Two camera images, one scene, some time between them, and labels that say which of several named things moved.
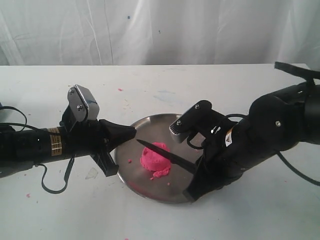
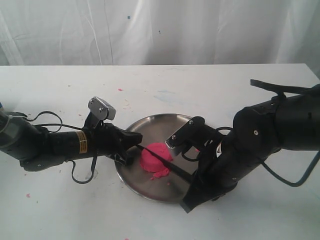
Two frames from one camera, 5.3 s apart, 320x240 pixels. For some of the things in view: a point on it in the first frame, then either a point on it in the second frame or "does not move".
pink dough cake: (153, 161) does not move
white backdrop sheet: (136, 32) does not move
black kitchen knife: (171, 157) to (169, 164)
